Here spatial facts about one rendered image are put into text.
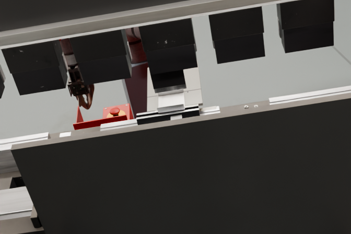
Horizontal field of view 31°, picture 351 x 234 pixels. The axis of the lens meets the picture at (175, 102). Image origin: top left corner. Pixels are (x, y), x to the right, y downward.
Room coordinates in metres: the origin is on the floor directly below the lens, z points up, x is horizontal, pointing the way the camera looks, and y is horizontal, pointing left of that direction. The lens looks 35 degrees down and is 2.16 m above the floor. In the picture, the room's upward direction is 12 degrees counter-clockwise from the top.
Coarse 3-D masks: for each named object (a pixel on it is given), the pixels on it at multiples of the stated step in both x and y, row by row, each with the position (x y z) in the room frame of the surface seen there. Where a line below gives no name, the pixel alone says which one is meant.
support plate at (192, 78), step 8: (184, 72) 1.81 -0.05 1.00; (192, 72) 1.80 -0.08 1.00; (192, 80) 1.75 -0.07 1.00; (152, 88) 1.76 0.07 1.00; (192, 88) 1.71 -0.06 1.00; (200, 88) 1.70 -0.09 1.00; (184, 96) 1.67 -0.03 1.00; (192, 96) 1.66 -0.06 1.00; (200, 96) 1.65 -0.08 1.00; (152, 104) 1.66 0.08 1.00; (192, 104) 1.62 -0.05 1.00; (200, 104) 1.62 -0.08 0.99
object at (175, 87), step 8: (168, 72) 1.60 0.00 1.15; (176, 72) 1.59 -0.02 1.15; (152, 80) 1.60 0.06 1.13; (160, 80) 1.60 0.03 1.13; (168, 80) 1.60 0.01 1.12; (176, 80) 1.59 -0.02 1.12; (184, 80) 1.59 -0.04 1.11; (160, 88) 1.61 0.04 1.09; (168, 88) 1.61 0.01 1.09; (176, 88) 1.60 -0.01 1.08; (184, 88) 1.60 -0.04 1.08
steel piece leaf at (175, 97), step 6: (174, 90) 1.70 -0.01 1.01; (180, 90) 1.69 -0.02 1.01; (162, 96) 1.69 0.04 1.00; (168, 96) 1.69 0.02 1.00; (174, 96) 1.68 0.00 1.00; (180, 96) 1.67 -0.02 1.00; (162, 102) 1.66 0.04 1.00; (168, 102) 1.65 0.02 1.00; (174, 102) 1.65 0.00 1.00; (180, 102) 1.64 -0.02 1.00
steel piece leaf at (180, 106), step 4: (176, 104) 1.59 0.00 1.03; (180, 104) 1.59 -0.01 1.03; (160, 108) 1.60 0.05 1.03; (164, 108) 1.60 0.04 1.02; (168, 108) 1.60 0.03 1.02; (172, 108) 1.60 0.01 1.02; (176, 108) 1.60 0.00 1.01; (180, 108) 1.60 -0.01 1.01; (184, 108) 1.60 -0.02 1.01; (160, 112) 1.60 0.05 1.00
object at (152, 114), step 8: (144, 112) 1.63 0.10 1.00; (152, 112) 1.62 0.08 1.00; (168, 112) 1.61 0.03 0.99; (176, 112) 1.59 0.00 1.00; (184, 112) 1.59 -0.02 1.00; (192, 112) 1.59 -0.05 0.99; (136, 120) 1.60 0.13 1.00; (144, 120) 1.60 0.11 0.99; (152, 120) 1.60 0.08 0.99; (160, 120) 1.60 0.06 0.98; (168, 120) 1.59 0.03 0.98
